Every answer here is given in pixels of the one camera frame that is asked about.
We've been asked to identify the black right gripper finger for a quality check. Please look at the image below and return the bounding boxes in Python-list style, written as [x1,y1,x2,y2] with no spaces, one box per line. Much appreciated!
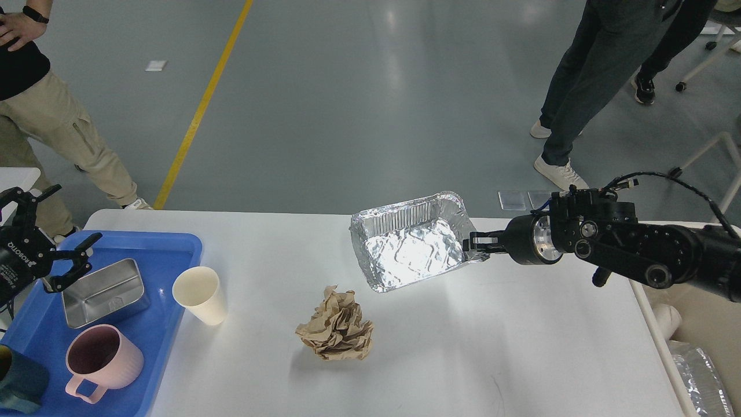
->
[463,231,509,254]

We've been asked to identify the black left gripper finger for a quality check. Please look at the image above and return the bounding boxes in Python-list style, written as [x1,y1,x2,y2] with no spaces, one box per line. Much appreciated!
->
[1,184,62,229]
[44,232,102,293]

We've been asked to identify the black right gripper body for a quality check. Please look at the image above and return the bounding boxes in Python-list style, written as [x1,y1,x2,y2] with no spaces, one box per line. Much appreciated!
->
[502,214,563,265]

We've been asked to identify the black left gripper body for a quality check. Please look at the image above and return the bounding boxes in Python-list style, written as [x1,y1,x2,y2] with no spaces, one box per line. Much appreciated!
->
[1,225,58,306]

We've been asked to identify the square stainless steel tray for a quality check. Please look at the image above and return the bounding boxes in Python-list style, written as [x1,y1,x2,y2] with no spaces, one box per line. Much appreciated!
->
[63,258,151,329]

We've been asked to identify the pink mug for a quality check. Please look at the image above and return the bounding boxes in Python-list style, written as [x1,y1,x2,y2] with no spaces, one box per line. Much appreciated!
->
[64,324,145,404]

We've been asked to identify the aluminium foil tray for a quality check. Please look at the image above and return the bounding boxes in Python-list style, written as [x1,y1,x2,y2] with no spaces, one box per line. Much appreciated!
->
[349,192,490,293]

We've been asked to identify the cream paper cup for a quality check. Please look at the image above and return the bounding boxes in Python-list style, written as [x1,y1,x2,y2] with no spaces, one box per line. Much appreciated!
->
[171,266,228,325]

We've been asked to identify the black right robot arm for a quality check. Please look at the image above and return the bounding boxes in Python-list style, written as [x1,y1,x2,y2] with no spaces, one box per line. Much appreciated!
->
[461,173,740,302]

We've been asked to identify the white side table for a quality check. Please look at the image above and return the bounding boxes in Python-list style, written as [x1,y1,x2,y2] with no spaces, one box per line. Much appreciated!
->
[1,167,41,225]

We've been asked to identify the clear floor plate right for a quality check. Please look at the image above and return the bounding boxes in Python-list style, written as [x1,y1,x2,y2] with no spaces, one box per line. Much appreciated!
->
[527,191,552,210]

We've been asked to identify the clear floor plate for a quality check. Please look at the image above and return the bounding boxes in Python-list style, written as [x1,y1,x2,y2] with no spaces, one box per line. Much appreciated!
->
[498,191,527,211]
[527,191,552,210]

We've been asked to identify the clear floor plate left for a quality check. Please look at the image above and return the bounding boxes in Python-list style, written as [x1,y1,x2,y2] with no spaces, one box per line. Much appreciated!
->
[498,191,527,211]

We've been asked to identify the blue plastic tray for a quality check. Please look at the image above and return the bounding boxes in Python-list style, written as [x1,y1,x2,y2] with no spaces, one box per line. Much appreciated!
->
[2,231,202,416]

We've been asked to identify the person in beige trousers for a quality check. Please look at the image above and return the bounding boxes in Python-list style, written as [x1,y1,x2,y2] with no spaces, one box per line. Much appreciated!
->
[1,1,150,210]

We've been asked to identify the teal cup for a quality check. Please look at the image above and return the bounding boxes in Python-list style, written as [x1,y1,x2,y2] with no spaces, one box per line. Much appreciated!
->
[1,345,50,415]

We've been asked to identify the white cup inside bin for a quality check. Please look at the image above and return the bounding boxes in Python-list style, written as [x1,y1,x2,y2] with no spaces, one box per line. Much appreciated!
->
[652,303,683,341]

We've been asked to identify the white chair leg right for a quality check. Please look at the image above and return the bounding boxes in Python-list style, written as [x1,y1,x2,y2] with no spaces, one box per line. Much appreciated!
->
[667,130,740,214]

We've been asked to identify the crumpled brown paper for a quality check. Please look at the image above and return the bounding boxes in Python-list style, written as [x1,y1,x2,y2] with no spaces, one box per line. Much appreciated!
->
[295,286,374,361]

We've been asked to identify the beige plastic bin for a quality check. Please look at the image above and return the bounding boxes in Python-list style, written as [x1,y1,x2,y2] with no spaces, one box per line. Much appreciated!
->
[628,221,741,417]

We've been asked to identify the person in dark trousers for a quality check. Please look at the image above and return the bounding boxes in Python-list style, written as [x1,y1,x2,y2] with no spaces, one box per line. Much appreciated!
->
[530,1,682,191]

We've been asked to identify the foil tray inside bin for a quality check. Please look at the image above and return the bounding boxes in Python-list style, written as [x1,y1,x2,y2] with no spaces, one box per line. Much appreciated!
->
[669,341,735,416]

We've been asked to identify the person in black sneakers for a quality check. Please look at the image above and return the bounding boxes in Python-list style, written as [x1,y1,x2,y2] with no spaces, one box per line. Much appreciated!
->
[632,1,718,105]

